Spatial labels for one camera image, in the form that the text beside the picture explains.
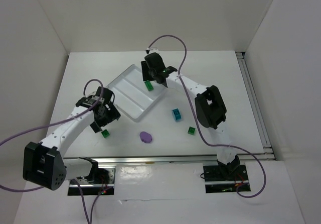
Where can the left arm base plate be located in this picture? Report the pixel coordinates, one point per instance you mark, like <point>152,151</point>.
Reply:
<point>95,183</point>

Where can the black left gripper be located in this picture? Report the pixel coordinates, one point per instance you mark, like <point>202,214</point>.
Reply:
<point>99,123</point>

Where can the purple lego piece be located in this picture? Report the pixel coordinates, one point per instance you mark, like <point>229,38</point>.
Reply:
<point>145,137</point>

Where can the aluminium table edge rail right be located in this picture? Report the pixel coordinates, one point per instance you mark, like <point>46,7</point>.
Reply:
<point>268,150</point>

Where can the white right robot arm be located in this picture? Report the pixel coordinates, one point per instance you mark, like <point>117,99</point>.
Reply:
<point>207,107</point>

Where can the aluminium front rail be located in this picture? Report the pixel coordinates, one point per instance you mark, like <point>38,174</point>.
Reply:
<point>177,159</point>

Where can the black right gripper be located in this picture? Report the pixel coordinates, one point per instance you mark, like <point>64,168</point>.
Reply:
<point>146,71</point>

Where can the green lego brick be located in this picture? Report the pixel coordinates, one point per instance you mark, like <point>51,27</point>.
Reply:
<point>149,86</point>
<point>191,130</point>
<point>105,133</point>

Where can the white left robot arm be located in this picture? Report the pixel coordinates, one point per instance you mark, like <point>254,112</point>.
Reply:
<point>43,161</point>

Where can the teal lego brick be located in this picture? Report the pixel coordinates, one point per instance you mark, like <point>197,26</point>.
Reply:
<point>176,115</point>

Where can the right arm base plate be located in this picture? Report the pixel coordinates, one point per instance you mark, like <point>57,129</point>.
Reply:
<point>215,182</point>

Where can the white compartment tray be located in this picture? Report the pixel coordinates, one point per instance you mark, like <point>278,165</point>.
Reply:
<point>132,97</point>

